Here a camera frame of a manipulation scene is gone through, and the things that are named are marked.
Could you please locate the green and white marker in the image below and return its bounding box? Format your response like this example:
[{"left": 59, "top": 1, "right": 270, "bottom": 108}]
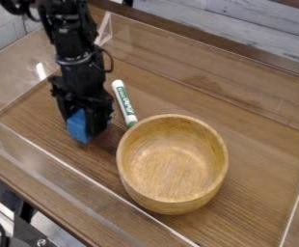
[{"left": 113, "top": 80, "right": 138, "bottom": 127}]

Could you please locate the clear acrylic tray wall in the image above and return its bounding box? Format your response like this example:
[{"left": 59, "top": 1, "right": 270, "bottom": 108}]
[{"left": 0, "top": 12, "right": 299, "bottom": 247}]

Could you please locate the black metal table bracket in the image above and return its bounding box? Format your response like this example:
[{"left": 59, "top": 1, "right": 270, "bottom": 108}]
[{"left": 14, "top": 201, "right": 58, "bottom": 247}]

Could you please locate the blue foam block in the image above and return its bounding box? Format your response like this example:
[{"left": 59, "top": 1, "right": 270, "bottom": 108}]
[{"left": 67, "top": 109, "right": 91, "bottom": 144}]

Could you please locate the brown wooden bowl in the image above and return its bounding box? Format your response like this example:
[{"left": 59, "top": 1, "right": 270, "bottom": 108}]
[{"left": 117, "top": 114, "right": 230, "bottom": 215}]

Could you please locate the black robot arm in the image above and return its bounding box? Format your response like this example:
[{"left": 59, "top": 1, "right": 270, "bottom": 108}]
[{"left": 0, "top": 0, "right": 114, "bottom": 144}]

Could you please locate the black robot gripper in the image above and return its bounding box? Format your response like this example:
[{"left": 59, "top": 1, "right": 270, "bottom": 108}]
[{"left": 50, "top": 51, "right": 114, "bottom": 137}]

